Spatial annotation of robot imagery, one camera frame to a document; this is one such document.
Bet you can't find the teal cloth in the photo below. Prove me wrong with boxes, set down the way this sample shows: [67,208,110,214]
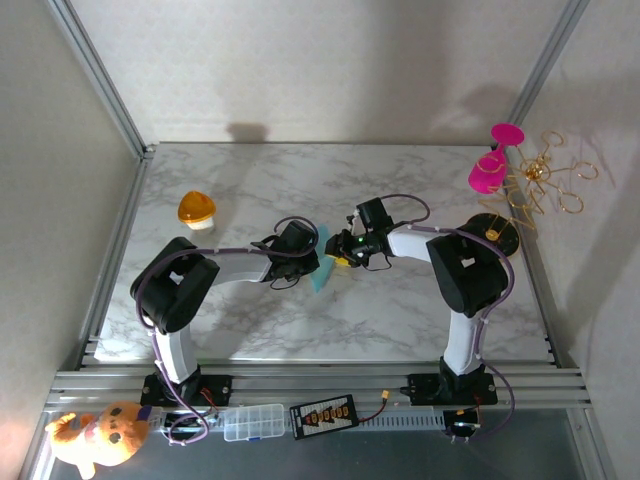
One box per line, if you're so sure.
[308,224,339,295]

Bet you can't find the orange mushroom toy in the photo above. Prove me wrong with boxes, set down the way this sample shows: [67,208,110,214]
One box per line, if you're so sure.
[177,190,218,231]

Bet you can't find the pink plastic wine glass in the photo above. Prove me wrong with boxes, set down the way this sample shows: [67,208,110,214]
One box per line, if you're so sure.
[467,123,526,196]

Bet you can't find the black charging board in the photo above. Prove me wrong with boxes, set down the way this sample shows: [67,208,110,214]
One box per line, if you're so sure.
[288,394,360,441]

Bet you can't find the clear plastic organizer box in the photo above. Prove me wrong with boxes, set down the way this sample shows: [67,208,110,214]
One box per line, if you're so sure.
[222,403,286,443]

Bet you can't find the small black electronics box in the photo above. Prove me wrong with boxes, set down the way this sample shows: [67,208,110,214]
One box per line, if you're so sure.
[442,408,484,441]

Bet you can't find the orange plush toy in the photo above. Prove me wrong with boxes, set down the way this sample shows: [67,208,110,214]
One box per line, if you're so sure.
[44,400,153,480]

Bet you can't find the aluminium frame rails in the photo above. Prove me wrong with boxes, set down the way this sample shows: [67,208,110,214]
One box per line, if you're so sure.
[44,367,594,416]

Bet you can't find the gold wire rack black base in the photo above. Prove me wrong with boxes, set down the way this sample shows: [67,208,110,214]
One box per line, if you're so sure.
[462,130,600,260]

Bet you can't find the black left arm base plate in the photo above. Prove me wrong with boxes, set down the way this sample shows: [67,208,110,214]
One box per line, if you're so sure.
[140,373,234,407]

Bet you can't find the red wire yellow connector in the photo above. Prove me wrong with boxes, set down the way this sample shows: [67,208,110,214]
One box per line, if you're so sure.
[352,389,392,426]

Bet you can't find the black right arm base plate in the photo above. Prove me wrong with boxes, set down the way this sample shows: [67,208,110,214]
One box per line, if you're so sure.
[407,372,498,406]

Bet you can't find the aluminium side rail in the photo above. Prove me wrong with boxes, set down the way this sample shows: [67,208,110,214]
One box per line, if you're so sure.
[519,249,569,370]
[74,149,151,371]

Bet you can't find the grey slotted cable duct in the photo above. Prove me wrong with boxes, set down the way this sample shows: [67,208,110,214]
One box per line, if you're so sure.
[357,405,447,434]

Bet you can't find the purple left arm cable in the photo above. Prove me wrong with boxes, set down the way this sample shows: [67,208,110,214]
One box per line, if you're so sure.
[134,215,321,447]

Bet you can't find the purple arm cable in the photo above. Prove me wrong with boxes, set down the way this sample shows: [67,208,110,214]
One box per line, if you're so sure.
[382,193,516,442]
[134,215,321,447]

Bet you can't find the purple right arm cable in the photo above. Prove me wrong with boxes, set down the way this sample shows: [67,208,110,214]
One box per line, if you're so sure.
[382,193,516,442]

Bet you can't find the aluminium frame post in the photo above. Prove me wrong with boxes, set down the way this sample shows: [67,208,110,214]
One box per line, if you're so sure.
[43,0,159,160]
[507,0,592,134]

